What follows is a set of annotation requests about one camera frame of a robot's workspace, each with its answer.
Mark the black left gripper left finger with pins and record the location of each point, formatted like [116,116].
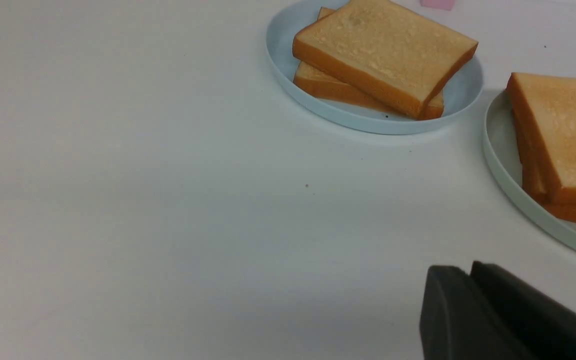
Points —
[458,323]

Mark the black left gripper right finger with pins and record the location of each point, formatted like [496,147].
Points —
[544,326]

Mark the toast slice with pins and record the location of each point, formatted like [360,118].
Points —
[531,181]
[546,108]
[320,85]
[388,52]

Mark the mint green centre plate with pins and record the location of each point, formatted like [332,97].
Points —
[501,153]

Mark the pink foam cube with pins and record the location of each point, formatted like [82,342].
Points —
[446,5]

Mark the light blue bread plate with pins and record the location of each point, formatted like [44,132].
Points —
[460,93]

